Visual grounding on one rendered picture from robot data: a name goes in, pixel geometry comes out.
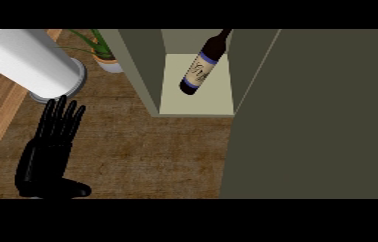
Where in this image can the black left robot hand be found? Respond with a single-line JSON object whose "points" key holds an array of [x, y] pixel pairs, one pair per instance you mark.
{"points": [[46, 159]]}

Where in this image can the olive green open cabinet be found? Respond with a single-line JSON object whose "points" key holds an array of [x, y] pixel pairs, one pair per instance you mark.
{"points": [[197, 92]]}

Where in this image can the dark wine bottle blue-banded label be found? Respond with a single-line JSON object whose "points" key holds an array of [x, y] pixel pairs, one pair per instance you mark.
{"points": [[200, 71]]}

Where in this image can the dark grey cabinet door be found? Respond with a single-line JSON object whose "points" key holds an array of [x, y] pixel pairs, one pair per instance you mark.
{"points": [[305, 119]]}

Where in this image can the white paper towel roll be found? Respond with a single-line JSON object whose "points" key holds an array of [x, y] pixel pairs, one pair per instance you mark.
{"points": [[34, 64]]}

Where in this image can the green potted plant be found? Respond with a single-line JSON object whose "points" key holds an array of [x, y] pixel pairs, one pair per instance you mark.
{"points": [[102, 51]]}

